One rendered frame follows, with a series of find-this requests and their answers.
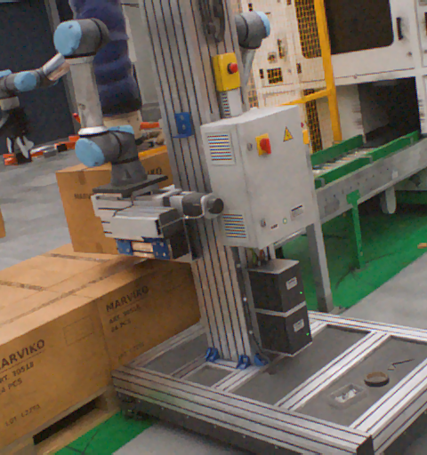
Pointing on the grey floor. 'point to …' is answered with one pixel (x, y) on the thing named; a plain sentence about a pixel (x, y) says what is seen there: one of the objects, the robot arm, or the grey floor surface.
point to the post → (318, 247)
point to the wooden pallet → (104, 403)
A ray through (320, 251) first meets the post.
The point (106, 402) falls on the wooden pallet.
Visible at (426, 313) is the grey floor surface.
